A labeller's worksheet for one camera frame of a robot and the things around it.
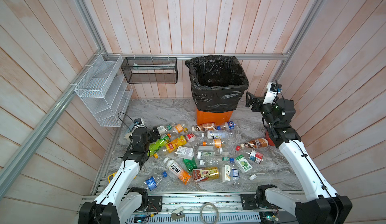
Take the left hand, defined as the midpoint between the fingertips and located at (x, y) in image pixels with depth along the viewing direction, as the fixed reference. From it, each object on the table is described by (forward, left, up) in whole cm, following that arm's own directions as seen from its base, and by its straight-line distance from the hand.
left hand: (150, 131), depth 84 cm
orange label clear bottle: (-2, -40, -10) cm, 41 cm away
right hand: (+8, -55, +23) cm, 60 cm away
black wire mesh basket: (+45, +5, +10) cm, 46 cm away
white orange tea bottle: (-18, -16, -10) cm, 26 cm away
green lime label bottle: (-14, -53, -11) cm, 56 cm away
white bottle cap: (-21, -57, -12) cm, 62 cm away
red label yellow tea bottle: (-21, -30, -8) cm, 37 cm away
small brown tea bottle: (+10, -35, -10) cm, 38 cm away
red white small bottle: (+2, -24, -10) cm, 26 cm away
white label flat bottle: (-9, -20, -7) cm, 23 cm away
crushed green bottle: (-15, -23, -11) cm, 30 cm away
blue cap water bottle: (-20, -47, -9) cm, 52 cm away
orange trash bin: (+15, -41, -7) cm, 44 cm away
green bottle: (-2, -6, -9) cm, 11 cm away
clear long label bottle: (+4, -40, -9) cm, 41 cm away
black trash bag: (+38, -43, +5) cm, 57 cm away
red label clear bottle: (-10, -59, -9) cm, 61 cm away
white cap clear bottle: (-8, -34, -12) cm, 37 cm away
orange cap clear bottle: (+9, -15, -10) cm, 20 cm away
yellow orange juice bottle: (-5, -12, -9) cm, 16 cm away
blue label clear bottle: (-24, -3, -10) cm, 26 cm away
